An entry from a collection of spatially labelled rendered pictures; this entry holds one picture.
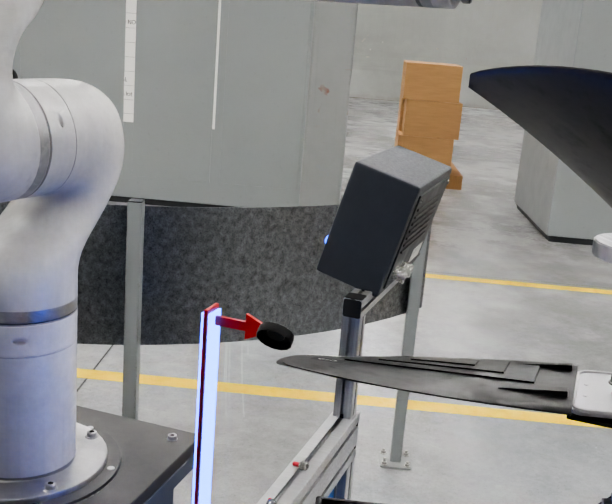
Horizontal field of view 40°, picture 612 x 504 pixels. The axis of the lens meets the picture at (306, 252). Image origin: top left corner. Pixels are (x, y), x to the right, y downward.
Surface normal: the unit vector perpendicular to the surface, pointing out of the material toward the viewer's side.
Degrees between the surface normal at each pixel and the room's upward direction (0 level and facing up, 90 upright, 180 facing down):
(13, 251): 33
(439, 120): 90
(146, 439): 0
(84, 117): 64
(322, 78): 90
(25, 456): 90
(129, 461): 0
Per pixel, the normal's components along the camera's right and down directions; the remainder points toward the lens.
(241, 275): 0.39, 0.26
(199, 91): -0.05, 0.25
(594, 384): -0.04, -0.98
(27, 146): 0.88, 0.15
